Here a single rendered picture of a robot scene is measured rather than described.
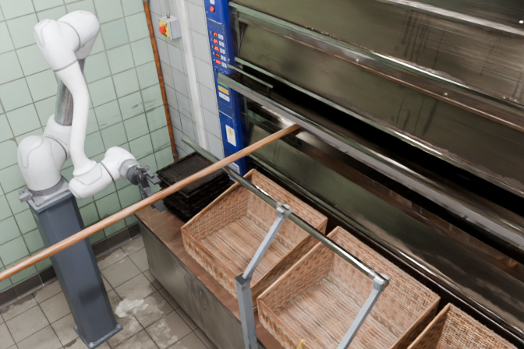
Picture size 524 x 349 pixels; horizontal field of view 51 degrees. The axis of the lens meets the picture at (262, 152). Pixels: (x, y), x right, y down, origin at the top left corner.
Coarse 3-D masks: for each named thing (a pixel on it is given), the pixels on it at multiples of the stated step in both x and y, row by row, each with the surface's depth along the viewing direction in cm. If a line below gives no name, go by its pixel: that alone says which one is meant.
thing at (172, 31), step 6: (162, 18) 291; (174, 18) 290; (162, 24) 290; (168, 24) 286; (174, 24) 288; (168, 30) 288; (174, 30) 290; (180, 30) 292; (168, 36) 290; (174, 36) 291; (180, 36) 294
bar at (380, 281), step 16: (192, 144) 247; (240, 176) 223; (256, 192) 215; (288, 208) 205; (304, 224) 196; (272, 240) 207; (320, 240) 190; (256, 256) 207; (352, 256) 181; (368, 272) 175; (240, 288) 207; (240, 304) 213; (368, 304) 174; (256, 336) 225; (352, 336) 174
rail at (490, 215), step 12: (240, 84) 237; (264, 96) 226; (288, 108) 216; (312, 120) 207; (336, 132) 198; (348, 144) 194; (360, 144) 191; (372, 156) 186; (384, 156) 184; (396, 168) 179; (408, 168) 177; (420, 180) 172; (444, 192) 166; (468, 204) 161; (492, 216) 155; (516, 228) 150
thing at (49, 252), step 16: (288, 128) 246; (256, 144) 237; (224, 160) 228; (192, 176) 221; (160, 192) 213; (128, 208) 207; (96, 224) 200; (64, 240) 195; (80, 240) 197; (32, 256) 189; (48, 256) 191; (0, 272) 184; (16, 272) 186
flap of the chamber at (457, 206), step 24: (288, 96) 232; (336, 120) 212; (336, 144) 199; (384, 144) 196; (408, 144) 196; (384, 168) 183; (432, 168) 182; (456, 168) 182; (432, 192) 170; (456, 192) 169; (480, 192) 169; (504, 192) 170; (480, 216) 158; (504, 216) 159
